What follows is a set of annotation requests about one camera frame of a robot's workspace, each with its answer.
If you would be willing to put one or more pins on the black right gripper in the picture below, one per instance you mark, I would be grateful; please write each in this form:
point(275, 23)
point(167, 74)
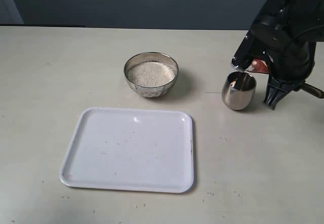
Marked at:
point(282, 35)

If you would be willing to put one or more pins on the dark red wooden spoon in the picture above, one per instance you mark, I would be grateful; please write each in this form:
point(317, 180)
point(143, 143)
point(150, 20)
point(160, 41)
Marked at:
point(259, 66)

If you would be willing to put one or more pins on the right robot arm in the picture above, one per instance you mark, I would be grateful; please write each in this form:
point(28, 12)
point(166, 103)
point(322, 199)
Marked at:
point(284, 35)

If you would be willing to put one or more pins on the steel cup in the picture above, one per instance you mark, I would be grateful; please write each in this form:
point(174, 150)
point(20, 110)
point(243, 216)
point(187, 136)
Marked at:
point(238, 90)

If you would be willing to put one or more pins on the steel bowl of rice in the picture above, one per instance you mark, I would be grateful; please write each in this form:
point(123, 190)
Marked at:
point(151, 74)

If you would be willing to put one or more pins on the white plastic tray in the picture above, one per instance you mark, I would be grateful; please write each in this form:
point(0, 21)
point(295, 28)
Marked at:
point(131, 150)

